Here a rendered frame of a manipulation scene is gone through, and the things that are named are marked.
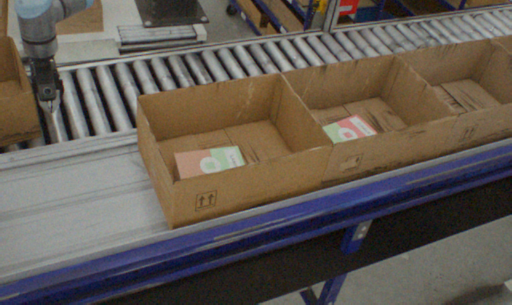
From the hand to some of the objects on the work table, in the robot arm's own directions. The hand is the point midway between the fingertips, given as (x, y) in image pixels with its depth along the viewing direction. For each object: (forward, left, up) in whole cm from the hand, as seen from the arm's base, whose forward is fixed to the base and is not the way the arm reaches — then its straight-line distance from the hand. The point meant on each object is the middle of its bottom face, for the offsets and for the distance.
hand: (50, 110), depth 156 cm
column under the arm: (-56, +55, -9) cm, 79 cm away
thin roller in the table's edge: (-43, +46, -10) cm, 64 cm away
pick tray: (-66, +14, -10) cm, 68 cm away
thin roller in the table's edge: (-38, +45, -10) cm, 60 cm away
